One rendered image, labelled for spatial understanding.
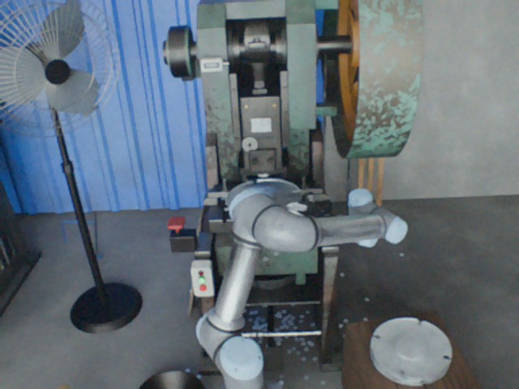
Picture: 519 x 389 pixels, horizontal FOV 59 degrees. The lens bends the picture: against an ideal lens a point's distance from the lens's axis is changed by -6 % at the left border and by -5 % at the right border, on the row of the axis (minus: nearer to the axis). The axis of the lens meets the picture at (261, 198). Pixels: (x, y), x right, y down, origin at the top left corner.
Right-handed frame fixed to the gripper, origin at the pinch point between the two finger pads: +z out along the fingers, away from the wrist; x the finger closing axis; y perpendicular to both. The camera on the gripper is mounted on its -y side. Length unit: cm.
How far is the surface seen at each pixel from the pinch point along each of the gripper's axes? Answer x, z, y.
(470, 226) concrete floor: 80, -32, -150
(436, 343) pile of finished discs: 42, -60, -5
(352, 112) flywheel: -26.0, -4.7, -36.9
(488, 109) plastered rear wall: 15, -23, -190
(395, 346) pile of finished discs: 41, -48, 5
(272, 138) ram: -22.5, 11.5, -5.7
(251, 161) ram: -15.5, 15.6, 2.1
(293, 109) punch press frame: -34.9, 2.3, -6.9
